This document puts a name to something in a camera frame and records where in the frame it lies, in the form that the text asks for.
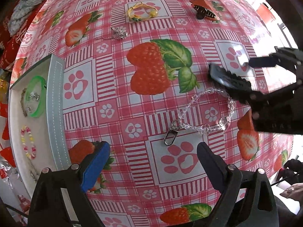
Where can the grey blue knitted cloth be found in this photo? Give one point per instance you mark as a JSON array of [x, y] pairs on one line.
[[28, 4]]

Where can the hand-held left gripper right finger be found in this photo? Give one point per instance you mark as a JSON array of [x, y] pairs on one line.
[[213, 167]]

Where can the dark cloth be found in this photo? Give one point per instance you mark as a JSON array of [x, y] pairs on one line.
[[292, 169]]

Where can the red printed blanket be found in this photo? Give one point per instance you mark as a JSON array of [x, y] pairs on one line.
[[14, 45]]

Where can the silver hair pins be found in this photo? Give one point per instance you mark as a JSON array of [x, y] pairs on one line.
[[33, 173]]

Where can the green bangle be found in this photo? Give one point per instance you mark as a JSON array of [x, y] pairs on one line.
[[37, 112]]

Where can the red bucket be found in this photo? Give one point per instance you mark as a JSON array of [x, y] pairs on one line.
[[265, 11]]

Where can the black claw hair clip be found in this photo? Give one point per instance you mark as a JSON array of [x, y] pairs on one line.
[[203, 11]]

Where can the pink strawberry printed tablecloth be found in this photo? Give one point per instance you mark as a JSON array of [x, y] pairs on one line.
[[142, 127]]

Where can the white jewelry tray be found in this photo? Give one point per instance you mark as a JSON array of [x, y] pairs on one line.
[[55, 113]]

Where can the small silver clip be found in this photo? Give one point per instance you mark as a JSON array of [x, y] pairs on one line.
[[34, 97]]

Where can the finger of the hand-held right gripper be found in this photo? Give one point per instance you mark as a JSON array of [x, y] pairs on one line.
[[262, 61], [243, 91]]

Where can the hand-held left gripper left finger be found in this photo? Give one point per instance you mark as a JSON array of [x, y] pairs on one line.
[[94, 167]]

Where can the red plastic bag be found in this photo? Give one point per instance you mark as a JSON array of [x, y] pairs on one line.
[[3, 110]]

